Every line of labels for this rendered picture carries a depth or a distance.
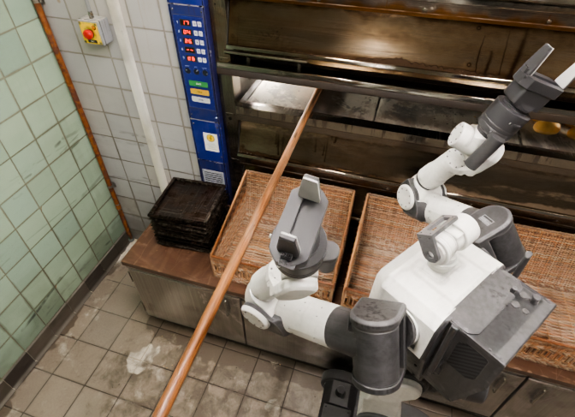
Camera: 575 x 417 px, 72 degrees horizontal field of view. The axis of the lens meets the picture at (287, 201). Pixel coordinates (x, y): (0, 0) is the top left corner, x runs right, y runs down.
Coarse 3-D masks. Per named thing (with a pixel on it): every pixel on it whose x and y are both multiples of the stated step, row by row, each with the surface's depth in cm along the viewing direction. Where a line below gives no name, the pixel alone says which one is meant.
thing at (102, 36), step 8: (88, 16) 168; (96, 16) 168; (104, 16) 168; (80, 24) 166; (88, 24) 165; (96, 24) 164; (104, 24) 168; (96, 32) 166; (104, 32) 168; (88, 40) 170; (96, 40) 169; (104, 40) 169; (112, 40) 174
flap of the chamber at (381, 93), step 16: (256, 64) 159; (272, 64) 161; (288, 64) 163; (272, 80) 148; (288, 80) 146; (304, 80) 144; (368, 80) 148; (384, 80) 150; (400, 80) 151; (384, 96) 139; (400, 96) 137; (416, 96) 136; (480, 96) 140; (496, 96) 141
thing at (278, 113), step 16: (240, 112) 180; (256, 112) 177; (272, 112) 175; (288, 112) 174; (336, 128) 170; (352, 128) 168; (368, 128) 166; (384, 128) 165; (400, 128) 165; (416, 128) 165; (432, 144) 162; (512, 144) 157; (528, 160) 154; (544, 160) 152; (560, 160) 150
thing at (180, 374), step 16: (304, 112) 169; (288, 144) 152; (272, 176) 138; (272, 192) 134; (256, 208) 127; (256, 224) 122; (240, 240) 117; (240, 256) 113; (224, 272) 109; (224, 288) 105; (208, 304) 102; (208, 320) 98; (192, 336) 96; (192, 352) 92; (176, 368) 90; (176, 384) 87; (160, 400) 85; (160, 416) 82
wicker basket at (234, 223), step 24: (240, 192) 195; (288, 192) 196; (336, 192) 189; (240, 216) 202; (216, 240) 177; (264, 240) 199; (336, 240) 199; (216, 264) 176; (240, 264) 170; (264, 264) 188; (336, 264) 167
